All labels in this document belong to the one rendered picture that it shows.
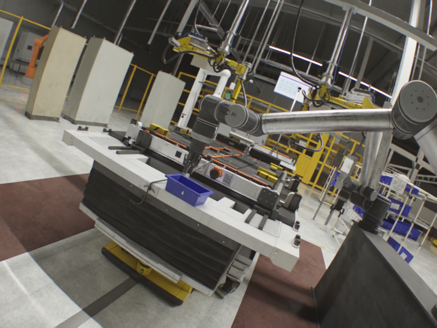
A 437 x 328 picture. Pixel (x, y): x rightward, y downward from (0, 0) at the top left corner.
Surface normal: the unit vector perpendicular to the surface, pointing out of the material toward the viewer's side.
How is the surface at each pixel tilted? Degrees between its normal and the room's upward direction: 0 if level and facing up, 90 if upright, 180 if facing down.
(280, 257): 90
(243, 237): 90
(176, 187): 95
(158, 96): 90
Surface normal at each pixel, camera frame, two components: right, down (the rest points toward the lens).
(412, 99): -0.52, -0.06
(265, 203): -0.30, 0.05
